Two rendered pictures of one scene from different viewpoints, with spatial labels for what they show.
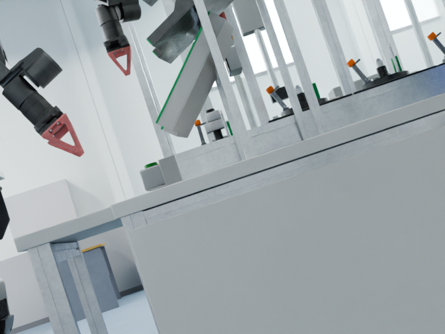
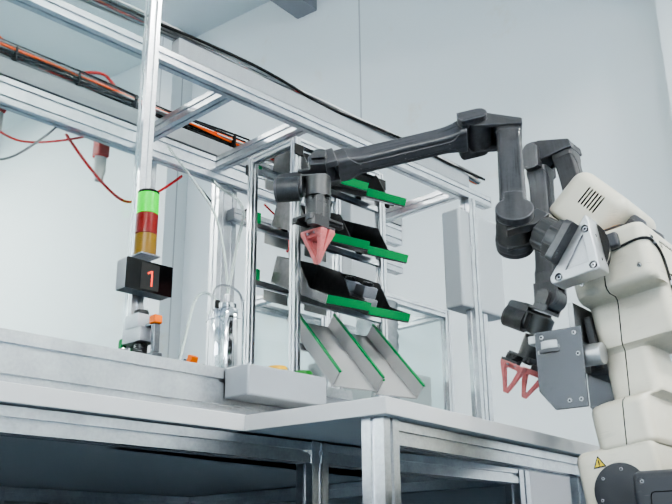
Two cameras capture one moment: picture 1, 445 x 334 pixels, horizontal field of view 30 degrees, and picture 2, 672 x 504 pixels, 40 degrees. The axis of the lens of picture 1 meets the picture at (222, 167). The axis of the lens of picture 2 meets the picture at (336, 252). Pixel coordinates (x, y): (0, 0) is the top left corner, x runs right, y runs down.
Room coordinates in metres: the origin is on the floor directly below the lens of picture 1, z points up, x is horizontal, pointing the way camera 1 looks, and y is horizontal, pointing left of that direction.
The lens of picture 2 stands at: (3.64, 1.54, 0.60)
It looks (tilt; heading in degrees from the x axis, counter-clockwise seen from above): 19 degrees up; 225
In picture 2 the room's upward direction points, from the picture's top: straight up
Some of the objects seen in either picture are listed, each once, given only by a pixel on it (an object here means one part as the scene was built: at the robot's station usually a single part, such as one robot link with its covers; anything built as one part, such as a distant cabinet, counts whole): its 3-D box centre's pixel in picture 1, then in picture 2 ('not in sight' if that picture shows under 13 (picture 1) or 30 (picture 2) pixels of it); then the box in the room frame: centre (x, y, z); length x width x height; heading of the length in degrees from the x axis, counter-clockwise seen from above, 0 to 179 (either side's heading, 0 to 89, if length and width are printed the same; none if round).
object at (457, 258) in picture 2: not in sight; (478, 349); (0.65, -0.61, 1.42); 0.30 x 0.09 x 1.13; 1
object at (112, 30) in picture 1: (114, 36); (317, 213); (2.32, 0.17, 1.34); 0.10 x 0.07 x 0.07; 1
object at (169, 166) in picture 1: (182, 178); (178, 387); (2.64, 0.13, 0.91); 0.89 x 0.06 x 0.11; 1
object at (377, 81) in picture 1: (382, 71); not in sight; (2.37, -0.52, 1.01); 0.24 x 0.24 x 0.13; 1
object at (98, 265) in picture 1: (85, 281); not in sight; (11.60, 2.33, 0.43); 1.60 x 0.82 x 0.86; 7
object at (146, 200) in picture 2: not in sight; (147, 204); (2.56, -0.14, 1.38); 0.05 x 0.05 x 0.05
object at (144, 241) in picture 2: not in sight; (145, 245); (2.56, -0.14, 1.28); 0.05 x 0.05 x 0.05
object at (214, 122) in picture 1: (216, 118); (137, 328); (2.63, -0.03, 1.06); 0.08 x 0.04 x 0.07; 91
